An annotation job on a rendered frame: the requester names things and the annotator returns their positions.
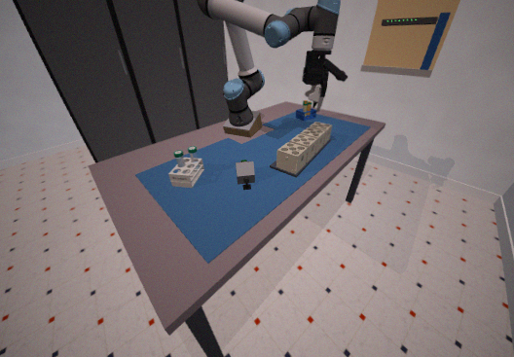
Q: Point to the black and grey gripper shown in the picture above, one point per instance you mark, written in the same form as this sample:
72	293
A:
317	74

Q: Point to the blue bench mat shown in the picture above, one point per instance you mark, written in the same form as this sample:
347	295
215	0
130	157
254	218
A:
217	211

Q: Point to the beige bucket adapter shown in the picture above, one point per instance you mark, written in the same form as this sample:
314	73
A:
287	161
315	133
325	127
306	140

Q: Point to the blue tube rack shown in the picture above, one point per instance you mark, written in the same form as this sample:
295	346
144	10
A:
301	115

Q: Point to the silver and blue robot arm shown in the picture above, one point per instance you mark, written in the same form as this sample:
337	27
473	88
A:
277	31

